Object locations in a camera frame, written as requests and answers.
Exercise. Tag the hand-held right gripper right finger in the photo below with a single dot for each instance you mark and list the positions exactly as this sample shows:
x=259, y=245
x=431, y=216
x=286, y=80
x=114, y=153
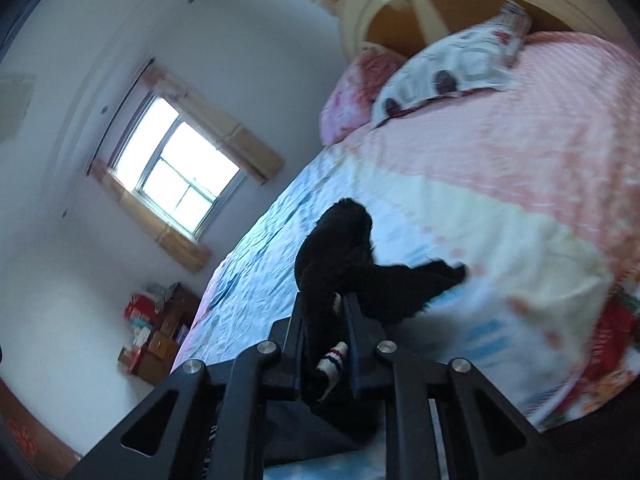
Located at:
x=357, y=350

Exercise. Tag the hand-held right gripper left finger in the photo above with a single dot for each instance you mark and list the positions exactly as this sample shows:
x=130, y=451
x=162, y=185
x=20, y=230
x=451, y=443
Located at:
x=292, y=350

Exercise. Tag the black pants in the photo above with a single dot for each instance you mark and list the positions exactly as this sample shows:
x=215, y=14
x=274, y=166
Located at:
x=340, y=245

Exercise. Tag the brown wooden desk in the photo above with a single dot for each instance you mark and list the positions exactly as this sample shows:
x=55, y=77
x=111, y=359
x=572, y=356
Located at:
x=160, y=345

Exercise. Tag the teal box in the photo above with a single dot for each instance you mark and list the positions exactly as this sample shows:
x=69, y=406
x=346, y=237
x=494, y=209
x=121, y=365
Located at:
x=140, y=334

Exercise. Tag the red gift bag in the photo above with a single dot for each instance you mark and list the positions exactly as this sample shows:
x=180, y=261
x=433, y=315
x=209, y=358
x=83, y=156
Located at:
x=140, y=307

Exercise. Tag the brown cardboard box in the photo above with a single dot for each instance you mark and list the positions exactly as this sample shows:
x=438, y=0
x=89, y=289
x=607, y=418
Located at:
x=130, y=360

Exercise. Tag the beige patterned curtain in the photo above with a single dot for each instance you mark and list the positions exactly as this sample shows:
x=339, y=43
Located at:
x=160, y=230
x=225, y=125

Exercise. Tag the pink and blue bed sheet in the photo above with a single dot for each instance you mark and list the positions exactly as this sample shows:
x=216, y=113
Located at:
x=500, y=185

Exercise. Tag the sliding glass window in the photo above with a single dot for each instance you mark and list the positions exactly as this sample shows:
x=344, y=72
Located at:
x=170, y=160

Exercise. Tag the pink floral folded quilt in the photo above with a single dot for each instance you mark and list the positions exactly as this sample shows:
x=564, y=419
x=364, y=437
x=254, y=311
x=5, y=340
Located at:
x=350, y=95

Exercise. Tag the dark curtain rod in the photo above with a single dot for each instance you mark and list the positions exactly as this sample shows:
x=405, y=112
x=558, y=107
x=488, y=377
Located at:
x=120, y=112

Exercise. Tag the grey dotted pillow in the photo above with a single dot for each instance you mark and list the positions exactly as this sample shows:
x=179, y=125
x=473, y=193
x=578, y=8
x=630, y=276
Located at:
x=450, y=65

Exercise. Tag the cream and wood headboard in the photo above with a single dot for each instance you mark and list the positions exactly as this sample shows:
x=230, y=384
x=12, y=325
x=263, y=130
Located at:
x=395, y=20

